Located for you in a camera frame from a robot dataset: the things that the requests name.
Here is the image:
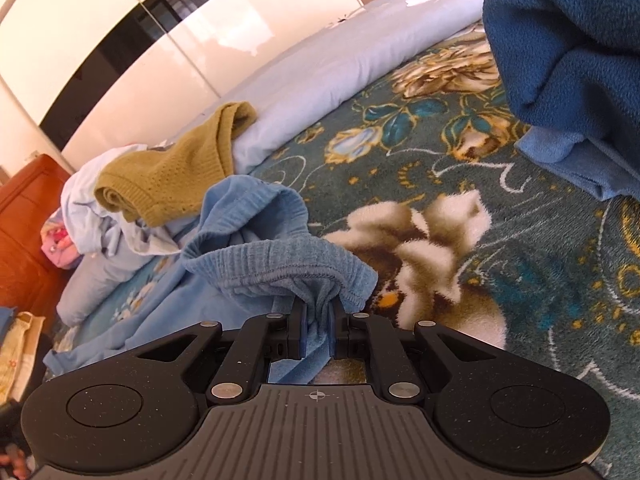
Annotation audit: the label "folded medium blue garment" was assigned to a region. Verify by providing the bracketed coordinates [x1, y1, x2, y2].
[514, 125, 640, 202]

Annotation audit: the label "folded pink printed blanket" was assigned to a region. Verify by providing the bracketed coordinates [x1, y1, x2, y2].
[40, 212, 81, 268]

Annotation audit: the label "light grey floral quilt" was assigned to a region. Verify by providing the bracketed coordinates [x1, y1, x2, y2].
[57, 0, 496, 328]

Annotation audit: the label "dark blue fleece garment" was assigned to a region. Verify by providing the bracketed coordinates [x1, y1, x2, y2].
[482, 0, 640, 153]

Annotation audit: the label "light blue pants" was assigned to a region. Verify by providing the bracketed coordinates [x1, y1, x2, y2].
[42, 175, 378, 386]

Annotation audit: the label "teal floral bed blanket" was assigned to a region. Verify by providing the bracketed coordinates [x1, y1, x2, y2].
[47, 20, 640, 480]

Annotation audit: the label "glossy white wardrobe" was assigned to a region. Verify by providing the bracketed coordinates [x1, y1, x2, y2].
[0, 0, 451, 171]

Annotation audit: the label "olive knit sweater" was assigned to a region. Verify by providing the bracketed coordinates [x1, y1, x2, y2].
[94, 101, 258, 227]

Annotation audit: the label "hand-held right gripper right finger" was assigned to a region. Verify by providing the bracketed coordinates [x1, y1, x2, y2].
[327, 307, 501, 405]

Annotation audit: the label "yellow striped pillow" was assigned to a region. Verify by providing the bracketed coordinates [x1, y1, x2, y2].
[0, 311, 47, 401]

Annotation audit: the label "orange wooden headboard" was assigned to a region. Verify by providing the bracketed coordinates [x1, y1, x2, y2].
[0, 154, 73, 311]

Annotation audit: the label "pale blue shirt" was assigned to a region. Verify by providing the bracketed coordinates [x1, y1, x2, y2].
[61, 142, 201, 258]

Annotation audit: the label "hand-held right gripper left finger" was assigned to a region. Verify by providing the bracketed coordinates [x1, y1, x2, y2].
[135, 301, 307, 405]

